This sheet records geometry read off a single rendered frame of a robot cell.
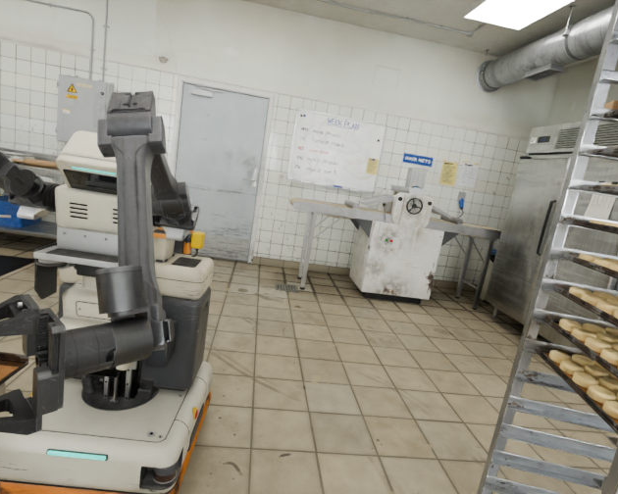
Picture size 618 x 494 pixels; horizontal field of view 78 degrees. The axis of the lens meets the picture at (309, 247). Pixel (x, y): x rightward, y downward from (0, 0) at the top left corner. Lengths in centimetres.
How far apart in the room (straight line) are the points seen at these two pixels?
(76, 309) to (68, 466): 51
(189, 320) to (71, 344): 109
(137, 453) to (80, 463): 18
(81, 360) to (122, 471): 106
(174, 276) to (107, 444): 59
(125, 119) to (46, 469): 121
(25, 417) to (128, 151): 43
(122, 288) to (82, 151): 77
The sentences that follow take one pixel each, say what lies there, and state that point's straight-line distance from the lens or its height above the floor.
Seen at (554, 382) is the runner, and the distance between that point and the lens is 135.
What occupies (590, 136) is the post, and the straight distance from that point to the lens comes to 124.
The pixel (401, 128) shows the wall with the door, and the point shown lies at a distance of 513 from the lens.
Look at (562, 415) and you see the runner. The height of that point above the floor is 68.
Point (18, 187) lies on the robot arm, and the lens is 131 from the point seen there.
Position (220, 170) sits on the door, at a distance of 488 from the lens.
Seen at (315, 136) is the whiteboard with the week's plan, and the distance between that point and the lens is 486.
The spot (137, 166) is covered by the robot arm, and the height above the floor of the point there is 121.
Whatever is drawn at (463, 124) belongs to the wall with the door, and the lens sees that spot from 546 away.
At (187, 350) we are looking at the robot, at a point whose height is 48.
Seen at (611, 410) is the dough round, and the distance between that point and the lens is 104.
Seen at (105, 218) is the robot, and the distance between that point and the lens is 131.
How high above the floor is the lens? 124
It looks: 11 degrees down
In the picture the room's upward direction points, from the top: 9 degrees clockwise
